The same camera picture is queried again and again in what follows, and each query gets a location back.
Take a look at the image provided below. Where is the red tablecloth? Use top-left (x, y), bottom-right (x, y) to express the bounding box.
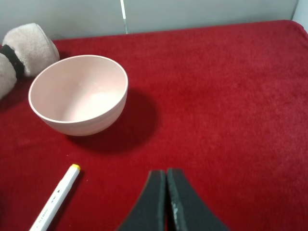
top-left (0, 20), bottom-right (308, 231)

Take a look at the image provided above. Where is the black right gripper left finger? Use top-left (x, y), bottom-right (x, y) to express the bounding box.
top-left (117, 170), bottom-right (166, 231)

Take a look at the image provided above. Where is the white yellow-capped marker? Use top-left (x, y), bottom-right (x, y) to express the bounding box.
top-left (29, 164), bottom-right (80, 231)

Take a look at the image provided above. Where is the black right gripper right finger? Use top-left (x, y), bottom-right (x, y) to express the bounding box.
top-left (167, 168), bottom-right (229, 231)

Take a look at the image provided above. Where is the pink rolled towel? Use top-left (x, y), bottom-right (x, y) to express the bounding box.
top-left (0, 23), bottom-right (60, 98)

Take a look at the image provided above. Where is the pink bowl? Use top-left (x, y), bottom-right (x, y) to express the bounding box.
top-left (28, 55), bottom-right (128, 136)

